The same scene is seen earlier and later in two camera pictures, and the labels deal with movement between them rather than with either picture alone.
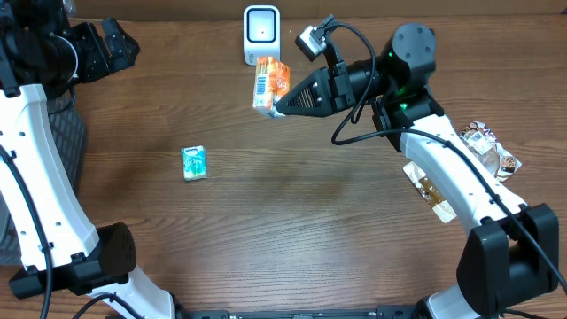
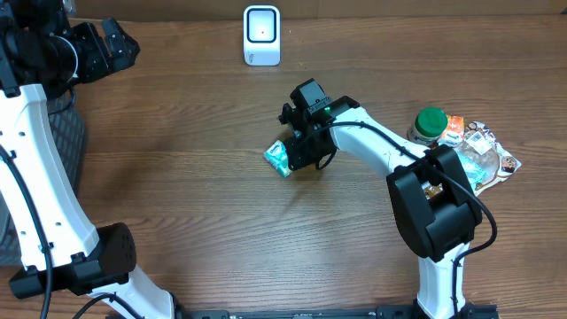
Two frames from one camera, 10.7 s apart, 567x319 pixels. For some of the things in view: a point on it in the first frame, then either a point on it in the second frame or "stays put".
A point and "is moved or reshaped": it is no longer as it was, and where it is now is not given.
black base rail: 392,312 stays put
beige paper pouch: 483,140 stays put
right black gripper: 328,91 to 304,159
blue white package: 194,163 to 276,156
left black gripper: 104,61 stays put
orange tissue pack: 272,82 is moved or reshaped
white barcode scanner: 261,33 stays put
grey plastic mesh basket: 70,134 stays put
